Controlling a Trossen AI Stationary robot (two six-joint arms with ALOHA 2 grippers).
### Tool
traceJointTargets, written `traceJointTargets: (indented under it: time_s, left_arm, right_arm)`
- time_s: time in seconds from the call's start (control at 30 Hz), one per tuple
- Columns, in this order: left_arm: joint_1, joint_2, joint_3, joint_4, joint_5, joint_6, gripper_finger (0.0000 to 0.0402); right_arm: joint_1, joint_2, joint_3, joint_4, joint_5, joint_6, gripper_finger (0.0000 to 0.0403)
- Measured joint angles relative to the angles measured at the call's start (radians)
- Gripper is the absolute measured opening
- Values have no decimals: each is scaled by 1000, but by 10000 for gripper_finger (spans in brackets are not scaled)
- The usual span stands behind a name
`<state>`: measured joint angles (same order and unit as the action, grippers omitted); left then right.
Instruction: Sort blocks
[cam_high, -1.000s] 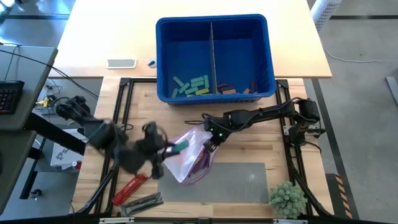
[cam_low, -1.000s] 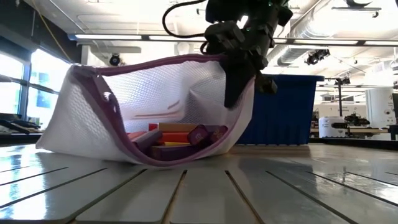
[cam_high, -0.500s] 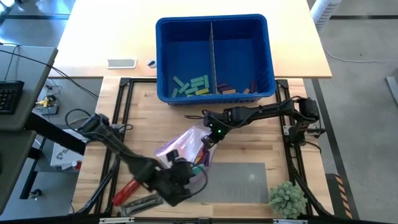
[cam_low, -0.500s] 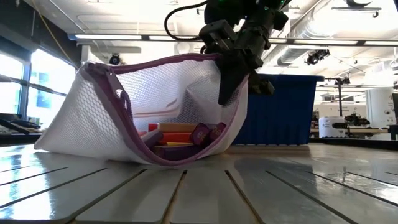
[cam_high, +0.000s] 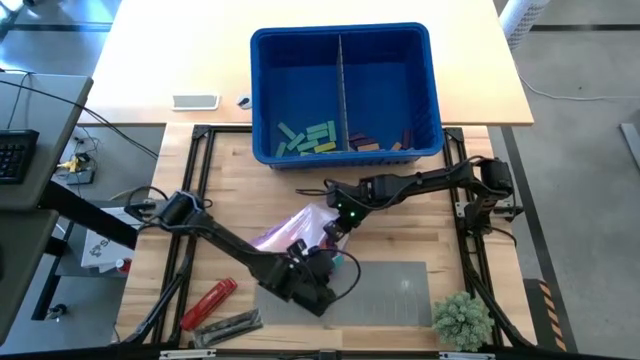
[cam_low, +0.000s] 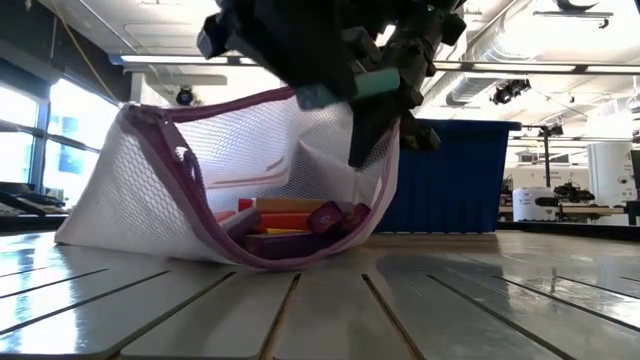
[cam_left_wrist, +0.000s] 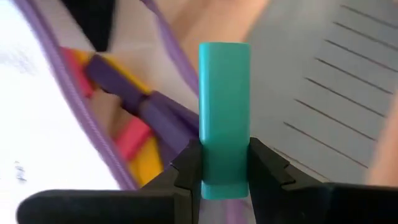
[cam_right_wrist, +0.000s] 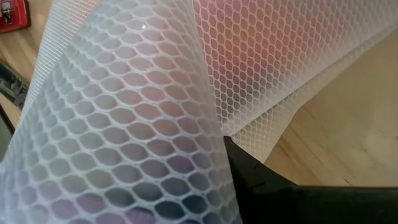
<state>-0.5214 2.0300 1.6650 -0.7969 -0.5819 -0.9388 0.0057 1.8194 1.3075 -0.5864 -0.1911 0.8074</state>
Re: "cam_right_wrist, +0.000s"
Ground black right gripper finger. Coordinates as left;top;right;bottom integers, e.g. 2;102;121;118
223;136;299;224

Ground dark grey elongated tool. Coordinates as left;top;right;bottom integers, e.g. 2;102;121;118
0;60;29;110

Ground red plastic tool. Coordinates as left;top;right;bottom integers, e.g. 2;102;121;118
0;0;31;34

